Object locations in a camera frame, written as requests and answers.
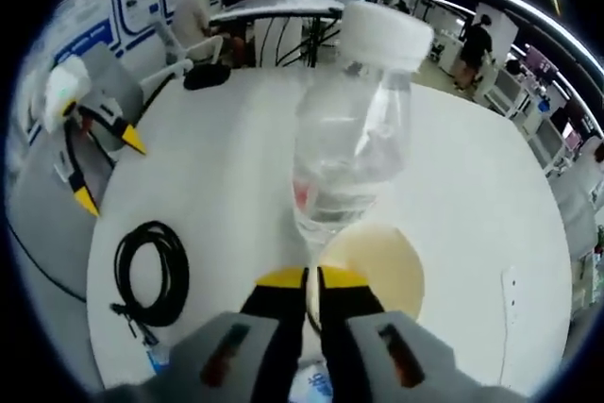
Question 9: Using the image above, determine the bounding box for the black cable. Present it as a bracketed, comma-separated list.
[110, 220, 191, 345]

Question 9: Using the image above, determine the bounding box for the black pouch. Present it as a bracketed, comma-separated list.
[182, 64, 232, 91]

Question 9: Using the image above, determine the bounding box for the white round table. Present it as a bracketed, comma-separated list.
[86, 65, 575, 390]

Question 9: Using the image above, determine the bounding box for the white office chair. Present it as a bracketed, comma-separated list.
[141, 10, 227, 92]

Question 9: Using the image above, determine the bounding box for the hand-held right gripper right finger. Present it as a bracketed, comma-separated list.
[316, 266, 473, 403]

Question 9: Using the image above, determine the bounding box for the white work table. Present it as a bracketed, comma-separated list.
[207, 0, 345, 22]

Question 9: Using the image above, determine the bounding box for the beige paper cup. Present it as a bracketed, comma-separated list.
[304, 222, 426, 333]

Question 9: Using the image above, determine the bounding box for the clear plastic bottle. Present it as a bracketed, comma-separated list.
[291, 0, 435, 277]

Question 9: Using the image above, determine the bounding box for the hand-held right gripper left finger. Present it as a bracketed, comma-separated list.
[169, 266, 310, 403]

